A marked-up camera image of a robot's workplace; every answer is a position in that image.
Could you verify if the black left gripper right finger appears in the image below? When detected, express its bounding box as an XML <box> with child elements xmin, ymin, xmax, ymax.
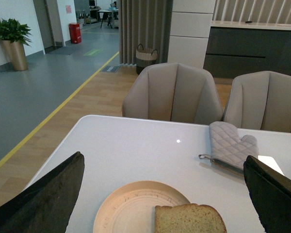
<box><xmin>243</xmin><ymin>155</ymin><xmax>291</xmax><ymax>233</ymax></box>

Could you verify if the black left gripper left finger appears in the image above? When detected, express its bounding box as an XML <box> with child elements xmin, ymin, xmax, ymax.
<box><xmin>0</xmin><ymin>152</ymin><xmax>84</xmax><ymax>233</ymax></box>

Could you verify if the slice of toast bread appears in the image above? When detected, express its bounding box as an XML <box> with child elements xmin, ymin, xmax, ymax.
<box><xmin>154</xmin><ymin>203</ymin><xmax>227</xmax><ymax>233</ymax></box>

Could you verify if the grey quilted oven mitt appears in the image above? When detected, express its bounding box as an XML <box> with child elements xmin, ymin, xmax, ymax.
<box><xmin>198</xmin><ymin>121</ymin><xmax>259</xmax><ymax>176</ymax></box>

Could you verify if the beige round plate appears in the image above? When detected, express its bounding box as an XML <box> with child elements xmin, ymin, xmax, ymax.
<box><xmin>93</xmin><ymin>181</ymin><xmax>190</xmax><ymax>233</ymax></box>

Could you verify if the beige upholstered chair right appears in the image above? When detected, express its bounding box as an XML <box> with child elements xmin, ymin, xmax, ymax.
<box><xmin>223</xmin><ymin>71</ymin><xmax>291</xmax><ymax>133</ymax></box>

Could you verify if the beige upholstered chair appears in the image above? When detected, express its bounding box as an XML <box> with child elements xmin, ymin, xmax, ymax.
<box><xmin>223</xmin><ymin>71</ymin><xmax>291</xmax><ymax>133</ymax></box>
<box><xmin>122</xmin><ymin>63</ymin><xmax>223</xmax><ymax>125</ymax></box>

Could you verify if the beige upholstered chair left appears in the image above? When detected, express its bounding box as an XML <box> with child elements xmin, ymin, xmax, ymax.
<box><xmin>122</xmin><ymin>63</ymin><xmax>223</xmax><ymax>125</ymax></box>

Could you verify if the dark grey counter cabinet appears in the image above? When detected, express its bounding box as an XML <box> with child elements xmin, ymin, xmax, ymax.
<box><xmin>203</xmin><ymin>21</ymin><xmax>291</xmax><ymax>79</ymax></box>

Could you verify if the gold tall plant pot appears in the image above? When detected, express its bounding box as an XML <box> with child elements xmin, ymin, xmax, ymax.
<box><xmin>2</xmin><ymin>40</ymin><xmax>28</xmax><ymax>71</ymax></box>

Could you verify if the red box cabinet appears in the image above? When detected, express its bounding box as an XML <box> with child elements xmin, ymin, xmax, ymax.
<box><xmin>69</xmin><ymin>23</ymin><xmax>81</xmax><ymax>44</ymax></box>

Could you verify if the green potted plant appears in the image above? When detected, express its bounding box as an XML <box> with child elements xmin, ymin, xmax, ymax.
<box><xmin>0</xmin><ymin>18</ymin><xmax>32</xmax><ymax>46</ymax></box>

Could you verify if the white pillar cabinet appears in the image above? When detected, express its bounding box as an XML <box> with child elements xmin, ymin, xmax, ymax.
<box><xmin>168</xmin><ymin>0</ymin><xmax>215</xmax><ymax>68</ymax></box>

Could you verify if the distant desk with items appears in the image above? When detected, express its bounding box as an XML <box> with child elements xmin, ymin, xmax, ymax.
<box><xmin>87</xmin><ymin>0</ymin><xmax>118</xmax><ymax>29</ymax></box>

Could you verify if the beige pleated curtain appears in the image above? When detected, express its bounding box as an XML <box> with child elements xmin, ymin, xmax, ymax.
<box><xmin>117</xmin><ymin>0</ymin><xmax>173</xmax><ymax>65</ymax></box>

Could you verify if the woven basket with handles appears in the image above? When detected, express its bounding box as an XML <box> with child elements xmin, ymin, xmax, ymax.
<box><xmin>136</xmin><ymin>44</ymin><xmax>158</xmax><ymax>74</ymax></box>

